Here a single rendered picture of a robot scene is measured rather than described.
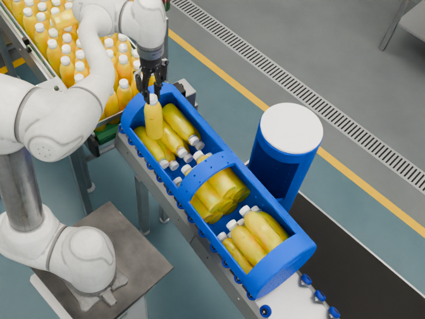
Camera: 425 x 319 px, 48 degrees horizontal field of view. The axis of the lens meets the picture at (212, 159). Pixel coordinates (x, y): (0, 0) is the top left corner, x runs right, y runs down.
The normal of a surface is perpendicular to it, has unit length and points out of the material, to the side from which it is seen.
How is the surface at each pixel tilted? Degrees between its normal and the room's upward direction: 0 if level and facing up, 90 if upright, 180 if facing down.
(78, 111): 38
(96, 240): 6
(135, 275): 4
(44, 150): 76
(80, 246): 13
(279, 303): 0
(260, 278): 55
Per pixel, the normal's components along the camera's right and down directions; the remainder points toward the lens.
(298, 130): 0.08, -0.55
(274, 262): -0.27, -0.29
